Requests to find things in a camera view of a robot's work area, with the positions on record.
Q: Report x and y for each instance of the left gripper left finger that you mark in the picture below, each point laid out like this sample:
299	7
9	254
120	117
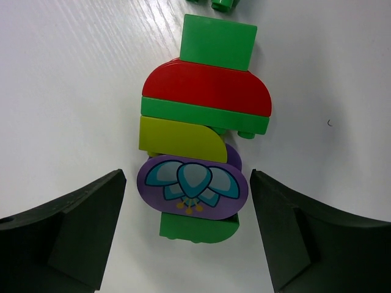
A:
64	244

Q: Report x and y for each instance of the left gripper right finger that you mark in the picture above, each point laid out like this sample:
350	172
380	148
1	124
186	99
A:
313	247

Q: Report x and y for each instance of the purple flower lego stack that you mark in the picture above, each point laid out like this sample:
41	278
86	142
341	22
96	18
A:
198	200

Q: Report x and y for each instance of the red lime green lego stack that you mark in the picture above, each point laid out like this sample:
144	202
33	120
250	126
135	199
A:
190	102

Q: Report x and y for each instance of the lime purple lego stack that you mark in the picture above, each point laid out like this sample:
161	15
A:
224	6

